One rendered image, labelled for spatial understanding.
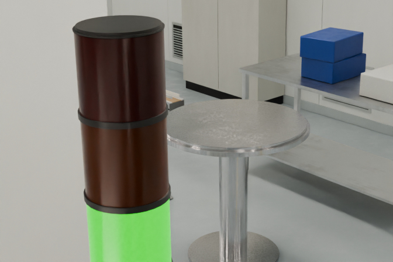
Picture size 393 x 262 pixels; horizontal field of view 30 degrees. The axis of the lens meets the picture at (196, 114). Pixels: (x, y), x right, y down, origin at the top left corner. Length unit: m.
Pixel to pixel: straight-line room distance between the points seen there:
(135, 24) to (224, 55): 7.38
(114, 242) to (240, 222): 4.29
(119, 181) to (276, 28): 7.16
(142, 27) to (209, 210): 5.11
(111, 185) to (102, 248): 0.04
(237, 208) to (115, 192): 4.25
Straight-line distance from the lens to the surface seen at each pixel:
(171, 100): 4.94
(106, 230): 0.42
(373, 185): 5.41
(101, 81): 0.39
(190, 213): 5.44
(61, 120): 2.09
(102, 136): 0.40
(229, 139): 4.22
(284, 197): 5.70
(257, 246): 4.96
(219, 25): 7.77
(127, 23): 0.40
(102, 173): 0.41
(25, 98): 2.02
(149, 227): 0.42
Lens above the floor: 2.43
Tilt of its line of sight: 19 degrees down
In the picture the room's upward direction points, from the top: 1 degrees counter-clockwise
